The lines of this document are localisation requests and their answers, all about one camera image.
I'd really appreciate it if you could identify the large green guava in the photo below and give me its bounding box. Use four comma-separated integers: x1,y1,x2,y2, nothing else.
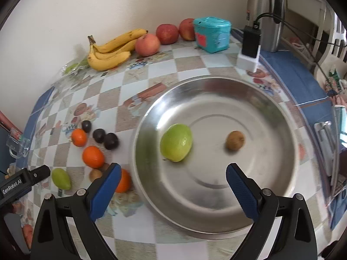
160,124,193,162

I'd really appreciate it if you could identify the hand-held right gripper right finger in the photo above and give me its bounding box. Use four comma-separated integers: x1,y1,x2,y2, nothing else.
226,163,318,260

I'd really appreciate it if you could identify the small orange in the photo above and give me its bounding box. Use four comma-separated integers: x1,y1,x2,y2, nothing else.
71,128,88,147

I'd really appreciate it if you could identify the brown kiwi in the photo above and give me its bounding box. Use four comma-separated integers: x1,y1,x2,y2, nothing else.
226,130,246,152
89,168,103,182

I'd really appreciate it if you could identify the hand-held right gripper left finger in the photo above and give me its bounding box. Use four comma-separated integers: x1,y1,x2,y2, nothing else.
30,163,122,260

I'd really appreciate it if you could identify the clear plastic holder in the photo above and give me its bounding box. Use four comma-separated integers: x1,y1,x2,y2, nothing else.
5,133,31,159

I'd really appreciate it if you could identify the teal plastic box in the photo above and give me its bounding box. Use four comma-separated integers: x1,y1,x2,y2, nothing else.
193,17,232,54

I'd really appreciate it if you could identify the stainless steel basin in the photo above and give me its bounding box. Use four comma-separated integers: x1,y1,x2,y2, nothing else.
129,77,316,240

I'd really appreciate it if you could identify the black charger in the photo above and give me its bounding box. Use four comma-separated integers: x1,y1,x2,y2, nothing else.
241,25,262,59

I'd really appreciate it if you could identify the green carton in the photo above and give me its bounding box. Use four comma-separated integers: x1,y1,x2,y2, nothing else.
325,69,342,95

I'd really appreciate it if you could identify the stainless steel thermos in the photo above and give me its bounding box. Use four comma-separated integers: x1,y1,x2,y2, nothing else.
247,0,286,52

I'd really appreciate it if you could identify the dark red apple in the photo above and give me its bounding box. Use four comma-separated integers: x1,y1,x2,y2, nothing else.
156,24,179,45
178,18,196,42

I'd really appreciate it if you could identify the bunch of yellow bananas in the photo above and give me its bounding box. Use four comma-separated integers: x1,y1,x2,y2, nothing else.
87,28,149,72

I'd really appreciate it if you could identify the white phone stand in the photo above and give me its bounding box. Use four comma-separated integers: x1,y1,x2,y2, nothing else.
314,121,334,178

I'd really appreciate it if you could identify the pink plastic bag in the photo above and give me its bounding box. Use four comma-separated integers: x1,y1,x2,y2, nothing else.
289,36,308,50

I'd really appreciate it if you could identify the checkered tablecloth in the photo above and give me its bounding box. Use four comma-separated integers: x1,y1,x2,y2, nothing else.
15,28,312,260

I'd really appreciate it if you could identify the small green mango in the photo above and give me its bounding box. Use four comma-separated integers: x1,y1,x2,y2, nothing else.
51,168,72,190

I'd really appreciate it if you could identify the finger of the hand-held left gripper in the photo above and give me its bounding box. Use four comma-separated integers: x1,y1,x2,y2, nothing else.
30,165,51,186

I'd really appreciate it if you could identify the black cable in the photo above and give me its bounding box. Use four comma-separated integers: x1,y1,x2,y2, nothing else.
253,12,347,87

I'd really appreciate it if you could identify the blue cloth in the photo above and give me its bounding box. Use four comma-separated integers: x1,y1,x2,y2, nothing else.
230,28,345,231

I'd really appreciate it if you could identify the clear plastic bag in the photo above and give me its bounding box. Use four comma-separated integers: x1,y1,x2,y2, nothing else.
56,57,90,78

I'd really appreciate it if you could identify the pale red apple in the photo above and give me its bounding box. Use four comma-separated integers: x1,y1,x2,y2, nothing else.
135,34,161,57

